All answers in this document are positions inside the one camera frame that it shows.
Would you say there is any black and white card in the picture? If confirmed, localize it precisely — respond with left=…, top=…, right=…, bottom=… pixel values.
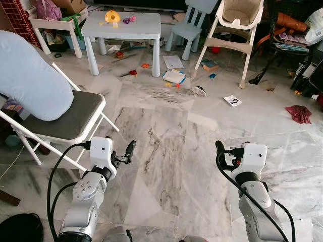
left=224, top=95, right=243, bottom=107

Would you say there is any white folding chair grey seat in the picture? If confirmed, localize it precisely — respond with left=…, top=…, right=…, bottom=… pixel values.
left=0, top=62, right=121, bottom=173

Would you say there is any grey left robot leg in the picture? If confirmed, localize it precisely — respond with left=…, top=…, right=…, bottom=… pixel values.
left=98, top=226, right=133, bottom=242

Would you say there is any dark red cloth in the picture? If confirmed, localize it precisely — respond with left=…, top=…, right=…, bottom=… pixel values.
left=285, top=105, right=312, bottom=125

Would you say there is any green book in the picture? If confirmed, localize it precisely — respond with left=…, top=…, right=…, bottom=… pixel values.
left=202, top=59, right=220, bottom=72

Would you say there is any blue and white booklet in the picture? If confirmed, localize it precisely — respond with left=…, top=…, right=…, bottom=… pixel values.
left=161, top=69, right=187, bottom=85

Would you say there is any white paper sheet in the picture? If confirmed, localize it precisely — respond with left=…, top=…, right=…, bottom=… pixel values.
left=163, top=55, right=185, bottom=70

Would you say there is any black stroller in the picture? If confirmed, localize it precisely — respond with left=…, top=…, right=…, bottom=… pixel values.
left=290, top=43, right=323, bottom=96

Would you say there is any light blue kids table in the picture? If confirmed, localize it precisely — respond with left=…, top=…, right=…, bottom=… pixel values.
left=81, top=12, right=162, bottom=77

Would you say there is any black bag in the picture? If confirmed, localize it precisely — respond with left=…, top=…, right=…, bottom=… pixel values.
left=0, top=213, right=43, bottom=242

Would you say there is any light blue kids chair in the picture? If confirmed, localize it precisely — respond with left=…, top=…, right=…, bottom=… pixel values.
left=166, top=0, right=210, bottom=61

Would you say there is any stack of books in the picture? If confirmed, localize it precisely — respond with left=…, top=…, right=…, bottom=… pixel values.
left=273, top=31, right=311, bottom=53

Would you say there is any orange plastic toy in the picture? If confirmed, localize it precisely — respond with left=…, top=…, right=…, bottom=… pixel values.
left=105, top=10, right=122, bottom=25

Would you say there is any white baby high chair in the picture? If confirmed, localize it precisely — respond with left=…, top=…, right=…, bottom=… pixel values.
left=191, top=0, right=265, bottom=89

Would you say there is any green plastic toy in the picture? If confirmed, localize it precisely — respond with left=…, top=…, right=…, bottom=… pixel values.
left=68, top=14, right=82, bottom=37

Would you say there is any brown boot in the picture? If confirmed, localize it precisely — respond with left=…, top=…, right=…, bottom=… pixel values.
left=276, top=13, right=308, bottom=33

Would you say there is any white toy shelf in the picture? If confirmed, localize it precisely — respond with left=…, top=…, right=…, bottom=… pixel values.
left=28, top=6, right=89, bottom=58

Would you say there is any white printed package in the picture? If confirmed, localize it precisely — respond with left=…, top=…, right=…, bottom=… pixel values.
left=304, top=8, right=323, bottom=43

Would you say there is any brown cardboard box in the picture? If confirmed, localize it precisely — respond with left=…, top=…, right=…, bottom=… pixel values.
left=52, top=0, right=87, bottom=14

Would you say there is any pink bag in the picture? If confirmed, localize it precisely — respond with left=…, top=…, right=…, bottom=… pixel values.
left=34, top=0, right=62, bottom=21

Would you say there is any red brick pattern panel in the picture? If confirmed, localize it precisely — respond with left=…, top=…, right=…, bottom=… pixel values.
left=0, top=0, right=41, bottom=48

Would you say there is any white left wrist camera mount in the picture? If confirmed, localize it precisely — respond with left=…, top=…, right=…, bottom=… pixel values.
left=89, top=136, right=118, bottom=178

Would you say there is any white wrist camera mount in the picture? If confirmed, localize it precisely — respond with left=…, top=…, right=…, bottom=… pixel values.
left=241, top=143, right=268, bottom=174
left=89, top=136, right=118, bottom=178

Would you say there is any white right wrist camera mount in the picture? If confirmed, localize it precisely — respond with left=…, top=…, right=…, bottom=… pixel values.
left=241, top=143, right=268, bottom=174

